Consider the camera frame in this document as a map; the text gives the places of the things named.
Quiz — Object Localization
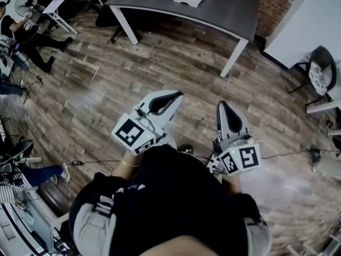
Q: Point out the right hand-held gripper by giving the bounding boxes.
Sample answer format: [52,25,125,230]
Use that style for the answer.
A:
[213,100,261,177]

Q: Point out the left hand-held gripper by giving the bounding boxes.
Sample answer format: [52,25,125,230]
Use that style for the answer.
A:
[111,90,184,156]

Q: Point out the person's right forearm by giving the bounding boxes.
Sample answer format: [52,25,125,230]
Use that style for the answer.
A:
[222,172,242,197]

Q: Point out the person's left forearm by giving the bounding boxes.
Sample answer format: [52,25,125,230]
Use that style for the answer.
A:
[111,149,146,178]

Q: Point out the person's own body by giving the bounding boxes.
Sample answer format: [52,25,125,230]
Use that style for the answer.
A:
[68,133,272,256]

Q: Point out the black chair patterned cushion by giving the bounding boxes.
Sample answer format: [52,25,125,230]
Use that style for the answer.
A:
[287,45,338,106]

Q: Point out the dark grey table white legs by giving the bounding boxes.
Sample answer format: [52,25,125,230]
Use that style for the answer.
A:
[105,0,263,78]

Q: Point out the black round stool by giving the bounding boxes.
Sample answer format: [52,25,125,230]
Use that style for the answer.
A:
[5,139,35,165]

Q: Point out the standing fan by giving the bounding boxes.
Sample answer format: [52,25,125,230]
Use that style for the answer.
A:
[14,0,39,17]

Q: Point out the black floor cable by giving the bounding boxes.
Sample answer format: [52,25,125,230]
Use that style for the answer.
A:
[261,148,341,161]

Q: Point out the thin gold bracelet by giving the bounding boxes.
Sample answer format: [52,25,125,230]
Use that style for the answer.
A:
[120,156,142,167]

